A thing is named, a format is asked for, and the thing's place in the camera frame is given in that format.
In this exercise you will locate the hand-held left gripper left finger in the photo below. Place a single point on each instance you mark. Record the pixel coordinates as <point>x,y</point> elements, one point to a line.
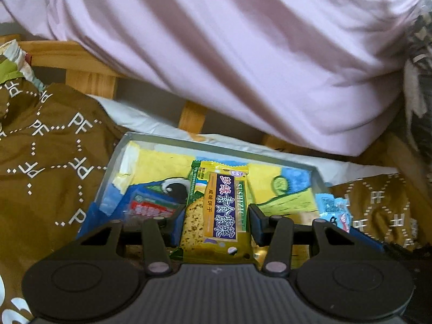
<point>176,226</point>

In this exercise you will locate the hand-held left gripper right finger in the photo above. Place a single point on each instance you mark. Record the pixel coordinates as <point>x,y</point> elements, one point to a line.
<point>257,224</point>

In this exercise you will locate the blue red snack packet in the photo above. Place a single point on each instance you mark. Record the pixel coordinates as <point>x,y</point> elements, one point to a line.
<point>152,206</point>

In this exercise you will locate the yellow cracker packet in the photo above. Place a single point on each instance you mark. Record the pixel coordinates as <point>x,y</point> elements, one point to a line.
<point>216,209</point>

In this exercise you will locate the grey metal tray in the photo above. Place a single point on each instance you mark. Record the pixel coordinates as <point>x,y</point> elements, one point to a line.
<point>216,143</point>

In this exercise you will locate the painted frog paper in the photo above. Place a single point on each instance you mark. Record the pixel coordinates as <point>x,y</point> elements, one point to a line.
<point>162,165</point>

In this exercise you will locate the pale blue pink-print packet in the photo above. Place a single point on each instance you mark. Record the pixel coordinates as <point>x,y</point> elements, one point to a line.
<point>334,211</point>

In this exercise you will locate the brown printed blanket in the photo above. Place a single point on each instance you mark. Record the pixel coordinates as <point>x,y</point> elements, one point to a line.
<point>50,162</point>

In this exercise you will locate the pink hanging sheet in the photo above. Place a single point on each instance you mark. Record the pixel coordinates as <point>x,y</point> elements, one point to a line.
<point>219,47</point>

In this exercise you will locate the hanging dark clothes pile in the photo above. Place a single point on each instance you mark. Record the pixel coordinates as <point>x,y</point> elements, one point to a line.
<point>420,74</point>

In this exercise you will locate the wooden bed frame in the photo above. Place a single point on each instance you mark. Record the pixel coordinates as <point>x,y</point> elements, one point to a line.
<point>91,81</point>

